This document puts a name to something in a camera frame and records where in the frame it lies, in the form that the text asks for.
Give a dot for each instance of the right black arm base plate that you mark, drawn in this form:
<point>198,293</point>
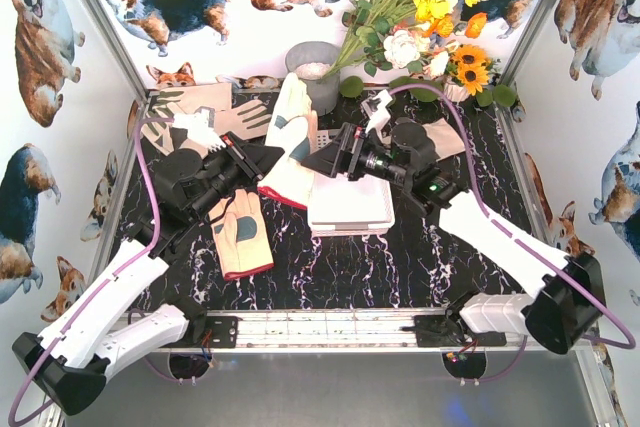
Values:
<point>440,331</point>

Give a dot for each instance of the artificial flower bouquet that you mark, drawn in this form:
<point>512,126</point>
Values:
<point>430,39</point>

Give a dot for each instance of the grey metal bucket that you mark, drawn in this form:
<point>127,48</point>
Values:
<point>312,62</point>

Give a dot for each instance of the white green glove back-left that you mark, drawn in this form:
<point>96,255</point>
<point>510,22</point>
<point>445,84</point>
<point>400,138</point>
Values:
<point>189,99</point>

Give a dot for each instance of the white ribbed sunflower pot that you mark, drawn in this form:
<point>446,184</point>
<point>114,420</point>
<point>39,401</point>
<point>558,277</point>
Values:
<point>454,92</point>

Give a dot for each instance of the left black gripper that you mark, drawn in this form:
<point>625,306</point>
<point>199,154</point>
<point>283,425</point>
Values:
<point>244,157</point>

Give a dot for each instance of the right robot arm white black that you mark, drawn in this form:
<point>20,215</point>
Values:
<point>562,293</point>

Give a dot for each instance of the white grey striped glove right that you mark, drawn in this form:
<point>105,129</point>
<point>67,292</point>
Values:
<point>445,139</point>

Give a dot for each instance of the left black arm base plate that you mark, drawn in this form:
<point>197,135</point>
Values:
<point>216,331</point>

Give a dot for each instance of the tan leather glove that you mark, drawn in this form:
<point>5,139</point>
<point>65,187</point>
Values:
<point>240,236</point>
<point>293,127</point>

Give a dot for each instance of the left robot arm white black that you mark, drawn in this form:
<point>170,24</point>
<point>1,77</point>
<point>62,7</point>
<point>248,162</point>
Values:
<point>73,358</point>

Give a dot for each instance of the white grey glove front-left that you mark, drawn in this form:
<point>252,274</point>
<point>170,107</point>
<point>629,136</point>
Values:
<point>176,127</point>

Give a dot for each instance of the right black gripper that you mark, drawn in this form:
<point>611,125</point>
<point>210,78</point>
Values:
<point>345,157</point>

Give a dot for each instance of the white perforated storage basket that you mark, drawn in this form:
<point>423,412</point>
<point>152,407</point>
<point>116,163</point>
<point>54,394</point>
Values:
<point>338,207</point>

